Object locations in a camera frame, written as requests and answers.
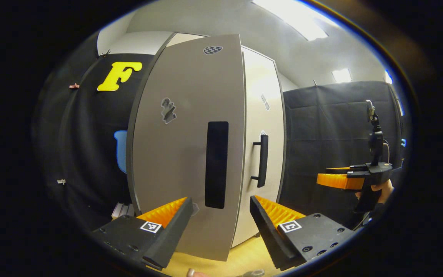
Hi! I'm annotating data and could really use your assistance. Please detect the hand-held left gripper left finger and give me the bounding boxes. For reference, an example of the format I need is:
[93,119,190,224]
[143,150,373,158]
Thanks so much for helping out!
[93,197,194,270]

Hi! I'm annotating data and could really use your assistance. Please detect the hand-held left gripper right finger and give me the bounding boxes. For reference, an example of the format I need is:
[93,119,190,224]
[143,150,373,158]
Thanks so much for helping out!
[250,195,355,271]

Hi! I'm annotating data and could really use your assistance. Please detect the white cabinet door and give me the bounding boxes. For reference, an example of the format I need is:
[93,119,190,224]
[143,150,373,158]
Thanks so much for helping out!
[126,34,246,262]
[231,46,286,248]

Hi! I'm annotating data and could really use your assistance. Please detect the white and grey cabinet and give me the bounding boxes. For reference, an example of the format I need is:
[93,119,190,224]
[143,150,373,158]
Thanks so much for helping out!
[126,32,286,262]

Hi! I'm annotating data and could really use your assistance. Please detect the black backdrop cloth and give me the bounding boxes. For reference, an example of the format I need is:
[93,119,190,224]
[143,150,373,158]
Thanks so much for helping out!
[279,81,408,227]
[33,37,157,231]

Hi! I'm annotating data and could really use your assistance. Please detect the grey ribbed block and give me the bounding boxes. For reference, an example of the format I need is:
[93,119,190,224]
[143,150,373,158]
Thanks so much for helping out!
[112,202,135,220]

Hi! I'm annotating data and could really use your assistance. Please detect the small ceiling light panel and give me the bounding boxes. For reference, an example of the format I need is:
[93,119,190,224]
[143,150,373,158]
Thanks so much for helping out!
[331,68,353,83]

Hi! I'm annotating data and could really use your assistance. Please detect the long ceiling light panel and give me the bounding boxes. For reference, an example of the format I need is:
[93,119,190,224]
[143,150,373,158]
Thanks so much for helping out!
[251,0,339,42]

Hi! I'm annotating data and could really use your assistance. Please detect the black right door handle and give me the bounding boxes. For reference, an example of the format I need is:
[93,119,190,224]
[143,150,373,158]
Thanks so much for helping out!
[251,134,269,188]

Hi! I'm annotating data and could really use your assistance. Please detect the black door handle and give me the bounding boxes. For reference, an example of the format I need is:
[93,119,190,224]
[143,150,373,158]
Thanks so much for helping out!
[251,134,269,188]
[205,121,229,209]

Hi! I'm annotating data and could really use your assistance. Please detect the black left door handle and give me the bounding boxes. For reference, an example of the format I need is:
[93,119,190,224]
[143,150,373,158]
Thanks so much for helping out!
[205,121,229,209]

